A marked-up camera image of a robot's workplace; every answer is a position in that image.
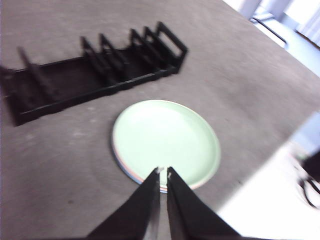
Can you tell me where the pink round plate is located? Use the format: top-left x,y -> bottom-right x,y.
112,138 -> 214,191

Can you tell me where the green round plate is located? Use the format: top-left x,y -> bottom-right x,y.
112,99 -> 222,190

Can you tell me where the black plastic plate rack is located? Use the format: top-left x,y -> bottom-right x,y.
0,21 -> 189,127

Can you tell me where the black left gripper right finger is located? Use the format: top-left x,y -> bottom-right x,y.
166,166 -> 241,240

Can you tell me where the black metal bar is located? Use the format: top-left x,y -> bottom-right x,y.
250,15 -> 287,49

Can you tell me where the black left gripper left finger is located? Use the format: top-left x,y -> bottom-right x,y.
87,166 -> 161,240

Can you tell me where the blue round plate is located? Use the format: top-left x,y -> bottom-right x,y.
113,149 -> 169,194

